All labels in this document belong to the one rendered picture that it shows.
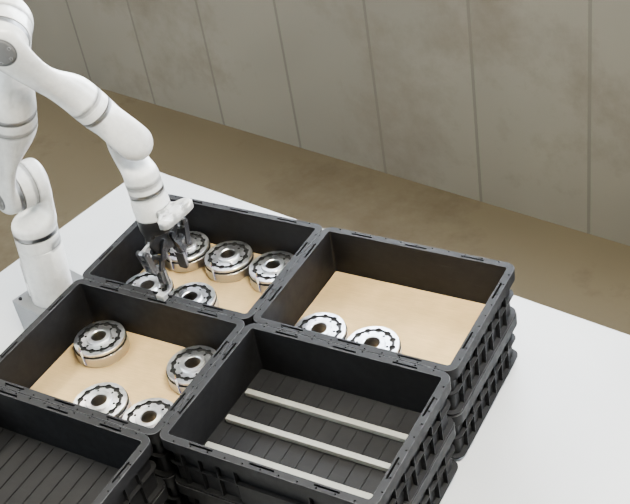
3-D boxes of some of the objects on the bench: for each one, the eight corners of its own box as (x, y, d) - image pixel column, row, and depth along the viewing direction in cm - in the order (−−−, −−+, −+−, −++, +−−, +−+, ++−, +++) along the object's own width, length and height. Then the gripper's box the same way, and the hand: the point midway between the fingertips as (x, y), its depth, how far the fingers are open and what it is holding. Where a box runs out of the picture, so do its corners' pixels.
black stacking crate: (270, 409, 211) (259, 364, 204) (340, 312, 230) (333, 268, 223) (463, 466, 193) (458, 419, 185) (521, 355, 212) (519, 309, 205)
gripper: (162, 186, 220) (184, 251, 229) (114, 228, 211) (138, 293, 220) (190, 192, 216) (211, 258, 225) (142, 234, 207) (166, 301, 216)
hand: (173, 269), depth 222 cm, fingers open, 5 cm apart
